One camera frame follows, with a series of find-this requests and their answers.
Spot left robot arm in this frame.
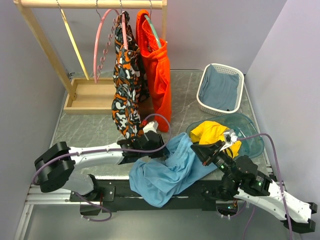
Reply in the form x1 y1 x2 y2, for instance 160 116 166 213
32 130 169 201

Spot teal hanger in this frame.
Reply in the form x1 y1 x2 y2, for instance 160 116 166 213
144 0 162 49

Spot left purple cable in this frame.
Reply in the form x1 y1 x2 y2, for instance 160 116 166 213
31 113 172 186

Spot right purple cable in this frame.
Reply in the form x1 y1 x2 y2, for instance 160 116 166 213
236 132 295 240

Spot camouflage patterned shorts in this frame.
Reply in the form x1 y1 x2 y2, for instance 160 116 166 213
111 11 150 141

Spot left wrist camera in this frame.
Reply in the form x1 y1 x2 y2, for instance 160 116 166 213
142 120 159 134

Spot pink hanger under camouflage shorts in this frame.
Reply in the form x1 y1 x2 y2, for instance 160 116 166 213
119 0 128 50

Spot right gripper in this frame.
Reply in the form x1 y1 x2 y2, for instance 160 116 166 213
189 139 238 182

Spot teal transparent tray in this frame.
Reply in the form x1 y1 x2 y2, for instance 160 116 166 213
185 113 265 159

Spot wooden clothes rack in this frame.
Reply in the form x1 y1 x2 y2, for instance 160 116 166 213
14 0 168 115

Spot yellow garment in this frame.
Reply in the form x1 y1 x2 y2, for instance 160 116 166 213
189 121 242 159

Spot light blue shorts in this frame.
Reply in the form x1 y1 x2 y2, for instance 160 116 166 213
129 132 217 208

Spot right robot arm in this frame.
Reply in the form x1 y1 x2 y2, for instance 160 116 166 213
190 140 318 234

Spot wooden hanger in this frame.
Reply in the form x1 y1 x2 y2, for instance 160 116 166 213
56 0 90 81

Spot orange shorts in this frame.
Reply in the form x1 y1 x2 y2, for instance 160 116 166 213
136 9 172 132

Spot white plastic basket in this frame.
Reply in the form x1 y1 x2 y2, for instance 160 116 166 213
196 63 244 116

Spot pink plastic hanger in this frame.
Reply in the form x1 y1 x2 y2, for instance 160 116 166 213
93 0 119 84

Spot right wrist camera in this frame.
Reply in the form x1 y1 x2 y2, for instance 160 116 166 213
223 129 238 146

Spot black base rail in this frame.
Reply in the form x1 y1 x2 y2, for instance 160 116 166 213
70 180 246 218

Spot grey-blue garment in basket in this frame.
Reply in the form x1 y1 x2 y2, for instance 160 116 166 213
198 64 239 112

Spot purple cable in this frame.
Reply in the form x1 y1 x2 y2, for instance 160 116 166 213
31 113 172 186
236 132 295 240

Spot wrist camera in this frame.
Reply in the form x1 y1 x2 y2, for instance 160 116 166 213
223 129 238 146
142 120 159 134

